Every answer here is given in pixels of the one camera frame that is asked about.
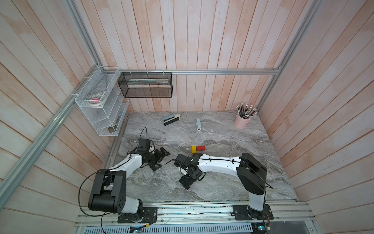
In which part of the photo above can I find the pink pencil cup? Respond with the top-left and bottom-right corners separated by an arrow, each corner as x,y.
234,114 -> 251,129

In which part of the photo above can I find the white wire shelf rack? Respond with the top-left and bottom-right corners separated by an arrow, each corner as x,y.
75,66 -> 129,137

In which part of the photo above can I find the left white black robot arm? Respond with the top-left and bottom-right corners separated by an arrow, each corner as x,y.
88,138 -> 170,222

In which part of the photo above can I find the tape roll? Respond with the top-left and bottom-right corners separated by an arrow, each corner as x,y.
87,93 -> 107,107

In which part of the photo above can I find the yellow block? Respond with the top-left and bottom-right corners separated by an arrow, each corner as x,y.
191,146 -> 197,154

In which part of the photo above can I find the bundle of pencils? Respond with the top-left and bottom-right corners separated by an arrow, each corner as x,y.
237,103 -> 257,119

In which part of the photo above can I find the black stapler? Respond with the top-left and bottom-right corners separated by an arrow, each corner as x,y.
162,114 -> 180,126

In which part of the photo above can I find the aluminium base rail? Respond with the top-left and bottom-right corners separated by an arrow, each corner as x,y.
74,200 -> 316,227

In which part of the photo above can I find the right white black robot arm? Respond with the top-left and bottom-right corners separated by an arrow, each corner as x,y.
174,153 -> 273,220

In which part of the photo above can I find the black mesh basket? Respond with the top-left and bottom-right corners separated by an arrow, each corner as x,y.
117,72 -> 173,98

